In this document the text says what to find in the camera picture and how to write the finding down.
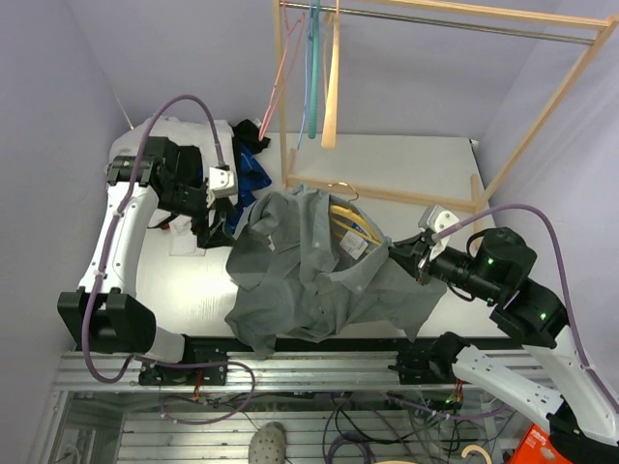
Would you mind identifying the wooden clothes rack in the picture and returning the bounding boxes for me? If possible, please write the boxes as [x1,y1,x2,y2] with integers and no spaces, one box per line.
[279,1,618,213]

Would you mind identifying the light blue hanger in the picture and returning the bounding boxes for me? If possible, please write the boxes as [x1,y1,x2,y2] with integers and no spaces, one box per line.
[296,11,310,151]

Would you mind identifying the teal hanger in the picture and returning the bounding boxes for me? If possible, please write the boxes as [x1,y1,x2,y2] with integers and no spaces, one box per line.
[307,1,320,139]

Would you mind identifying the orange plastic case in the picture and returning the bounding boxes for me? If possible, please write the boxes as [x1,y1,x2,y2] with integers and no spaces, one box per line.
[508,424,572,464]

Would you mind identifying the purple floor cable loop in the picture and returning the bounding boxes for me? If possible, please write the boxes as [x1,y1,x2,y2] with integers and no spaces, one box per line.
[159,360,257,426]

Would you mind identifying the natural wooden hanger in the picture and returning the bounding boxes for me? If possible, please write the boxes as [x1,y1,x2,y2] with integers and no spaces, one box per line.
[321,1,340,150]

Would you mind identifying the grey shirt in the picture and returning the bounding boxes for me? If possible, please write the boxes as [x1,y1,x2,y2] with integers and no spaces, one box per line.
[225,184,447,355]

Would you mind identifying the pink wire hanger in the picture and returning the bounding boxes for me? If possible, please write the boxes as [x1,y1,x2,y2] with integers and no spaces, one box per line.
[258,1,307,140]

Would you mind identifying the aluminium rail frame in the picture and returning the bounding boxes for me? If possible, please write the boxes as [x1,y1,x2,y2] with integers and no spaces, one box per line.
[31,352,530,463]

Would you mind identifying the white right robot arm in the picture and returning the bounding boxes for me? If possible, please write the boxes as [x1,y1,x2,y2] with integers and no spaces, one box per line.
[389,227,618,463]

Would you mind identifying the white shirt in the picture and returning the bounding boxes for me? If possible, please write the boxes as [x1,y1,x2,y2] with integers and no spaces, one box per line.
[103,115,242,257]

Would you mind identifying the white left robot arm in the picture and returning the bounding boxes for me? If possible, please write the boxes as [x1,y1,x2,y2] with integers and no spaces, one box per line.
[57,136,237,384]

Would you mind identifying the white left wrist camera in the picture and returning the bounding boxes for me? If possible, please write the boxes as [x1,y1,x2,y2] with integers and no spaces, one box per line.
[206,167,238,207]

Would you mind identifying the yellow hanger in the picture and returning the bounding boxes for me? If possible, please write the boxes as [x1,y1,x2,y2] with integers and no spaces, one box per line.
[327,182,382,247]

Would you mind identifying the blue plaid shirt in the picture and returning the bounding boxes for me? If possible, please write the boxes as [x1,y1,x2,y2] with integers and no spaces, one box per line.
[226,140,272,234]

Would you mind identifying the black garment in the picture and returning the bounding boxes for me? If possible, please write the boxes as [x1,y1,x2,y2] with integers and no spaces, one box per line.
[232,119,271,155]

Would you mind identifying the grey perforated shoe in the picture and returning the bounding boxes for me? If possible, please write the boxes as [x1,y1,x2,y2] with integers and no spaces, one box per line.
[248,421,287,464]

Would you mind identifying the beige curved hanger piece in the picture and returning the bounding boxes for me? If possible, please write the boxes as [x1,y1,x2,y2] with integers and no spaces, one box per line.
[460,445,492,464]

